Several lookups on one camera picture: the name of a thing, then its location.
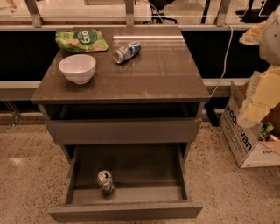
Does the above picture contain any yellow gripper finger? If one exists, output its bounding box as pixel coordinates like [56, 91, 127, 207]
[239, 21, 265, 46]
[238, 67, 280, 128]

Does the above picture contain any green 7up can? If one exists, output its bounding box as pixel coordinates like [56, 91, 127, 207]
[97, 170, 115, 195]

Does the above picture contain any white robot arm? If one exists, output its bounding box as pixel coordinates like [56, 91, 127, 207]
[237, 6, 280, 127]

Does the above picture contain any green can in box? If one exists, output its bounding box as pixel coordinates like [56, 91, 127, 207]
[258, 122, 274, 141]

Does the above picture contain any crushed silver blue can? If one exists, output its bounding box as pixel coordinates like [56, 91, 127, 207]
[113, 41, 141, 64]

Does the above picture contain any grey drawer cabinet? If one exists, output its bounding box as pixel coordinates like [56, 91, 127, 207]
[31, 26, 211, 165]

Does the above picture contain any open middle drawer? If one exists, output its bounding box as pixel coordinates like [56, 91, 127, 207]
[48, 143, 202, 222]

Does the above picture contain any top drawer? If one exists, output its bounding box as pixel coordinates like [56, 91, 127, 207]
[42, 102, 202, 145]

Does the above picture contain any cardboard box with lettering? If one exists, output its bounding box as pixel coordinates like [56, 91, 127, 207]
[220, 82, 280, 168]

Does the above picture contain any black office chair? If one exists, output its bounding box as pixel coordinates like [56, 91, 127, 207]
[143, 0, 179, 25]

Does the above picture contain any green snack bag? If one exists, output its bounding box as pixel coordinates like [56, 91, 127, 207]
[55, 29, 109, 53]

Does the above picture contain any white bowl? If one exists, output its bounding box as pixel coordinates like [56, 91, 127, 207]
[59, 54, 96, 84]

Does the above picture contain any white cable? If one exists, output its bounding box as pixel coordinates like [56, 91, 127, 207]
[208, 23, 235, 99]

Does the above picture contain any metal railing frame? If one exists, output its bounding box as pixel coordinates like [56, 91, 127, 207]
[0, 0, 280, 32]

